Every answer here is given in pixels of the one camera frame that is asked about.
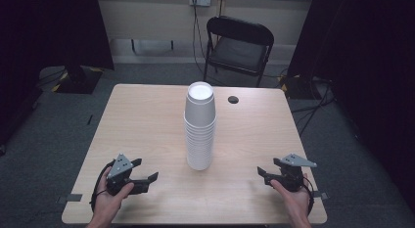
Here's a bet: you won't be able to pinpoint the stack of white paper cups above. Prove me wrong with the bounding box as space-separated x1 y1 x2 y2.
183 80 217 171

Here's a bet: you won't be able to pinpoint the left hand-held gripper cable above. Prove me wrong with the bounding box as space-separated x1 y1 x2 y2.
89 159 117 213

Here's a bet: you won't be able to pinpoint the hand-held gripper cable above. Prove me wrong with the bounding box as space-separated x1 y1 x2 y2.
301 176 316 216
89 159 117 213

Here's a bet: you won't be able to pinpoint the person's left hand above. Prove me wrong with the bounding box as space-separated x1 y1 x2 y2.
91 168 136 222

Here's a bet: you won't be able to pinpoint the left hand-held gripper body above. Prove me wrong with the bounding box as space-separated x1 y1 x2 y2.
106 153 135 197

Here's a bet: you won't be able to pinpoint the black wall socket cable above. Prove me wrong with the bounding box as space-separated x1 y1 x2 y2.
192 2 211 77

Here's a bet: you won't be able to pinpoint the black stand base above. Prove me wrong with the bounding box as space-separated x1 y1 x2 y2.
279 73 316 101
51 65 105 95

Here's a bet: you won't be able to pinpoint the person's right hand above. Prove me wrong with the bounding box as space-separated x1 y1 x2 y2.
269 173 315 220

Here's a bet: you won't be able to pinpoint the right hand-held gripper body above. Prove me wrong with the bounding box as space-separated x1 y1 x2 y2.
275 153 318 193

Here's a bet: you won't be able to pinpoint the black folding chair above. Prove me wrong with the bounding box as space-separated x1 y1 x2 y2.
202 15 275 88

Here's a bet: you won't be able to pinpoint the right hand-held gripper cable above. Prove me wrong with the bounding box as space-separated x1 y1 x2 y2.
301 176 316 216

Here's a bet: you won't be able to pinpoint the black floor cables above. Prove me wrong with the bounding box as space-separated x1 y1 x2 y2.
289 75 338 138

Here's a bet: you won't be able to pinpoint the black curtain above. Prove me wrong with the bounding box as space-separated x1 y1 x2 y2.
0 0 115 146
286 0 415 214

